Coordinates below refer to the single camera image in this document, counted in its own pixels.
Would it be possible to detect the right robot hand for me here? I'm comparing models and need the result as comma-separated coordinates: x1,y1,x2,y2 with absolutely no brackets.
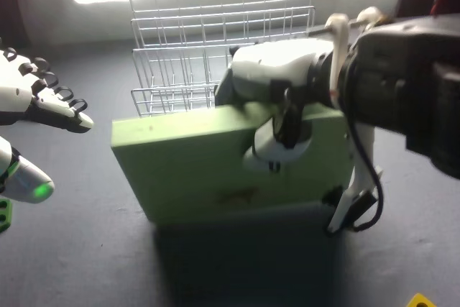
214,40,335,175

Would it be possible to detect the light green box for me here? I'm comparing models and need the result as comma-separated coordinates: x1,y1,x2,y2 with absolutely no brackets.
110,100,356,224

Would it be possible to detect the grey table cloth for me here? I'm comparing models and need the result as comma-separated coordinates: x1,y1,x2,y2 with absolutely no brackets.
0,0,460,307

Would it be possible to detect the yellow triangle block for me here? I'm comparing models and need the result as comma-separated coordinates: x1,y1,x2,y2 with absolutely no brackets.
408,293,438,307

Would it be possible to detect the green pentagon block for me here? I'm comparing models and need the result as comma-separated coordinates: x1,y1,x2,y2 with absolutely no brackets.
0,198,14,234

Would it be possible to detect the wire dish rack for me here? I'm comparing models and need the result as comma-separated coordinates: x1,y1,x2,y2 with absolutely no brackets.
128,0,316,118

